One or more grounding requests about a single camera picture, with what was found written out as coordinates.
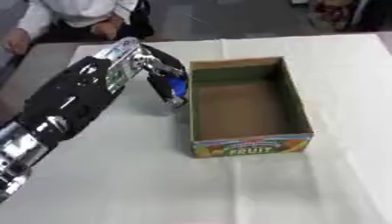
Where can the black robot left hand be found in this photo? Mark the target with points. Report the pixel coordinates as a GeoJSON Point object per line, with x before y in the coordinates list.
{"type": "Point", "coordinates": [166, 76]}

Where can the blue block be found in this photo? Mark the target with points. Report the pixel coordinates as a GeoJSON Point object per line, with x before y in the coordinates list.
{"type": "Point", "coordinates": [178, 85]}

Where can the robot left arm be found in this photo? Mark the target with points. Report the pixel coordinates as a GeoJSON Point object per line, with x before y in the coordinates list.
{"type": "Point", "coordinates": [71, 96]}

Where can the open cardboard box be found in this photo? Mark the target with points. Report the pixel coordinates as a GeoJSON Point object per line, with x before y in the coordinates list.
{"type": "Point", "coordinates": [245, 110]}

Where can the person's hand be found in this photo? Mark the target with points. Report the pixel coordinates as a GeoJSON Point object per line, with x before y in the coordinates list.
{"type": "Point", "coordinates": [106, 28]}
{"type": "Point", "coordinates": [18, 40]}

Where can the person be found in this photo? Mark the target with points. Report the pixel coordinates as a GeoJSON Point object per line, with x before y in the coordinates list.
{"type": "Point", "coordinates": [76, 14]}

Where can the bag on floor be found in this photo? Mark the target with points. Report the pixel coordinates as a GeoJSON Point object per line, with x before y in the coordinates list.
{"type": "Point", "coordinates": [334, 13]}

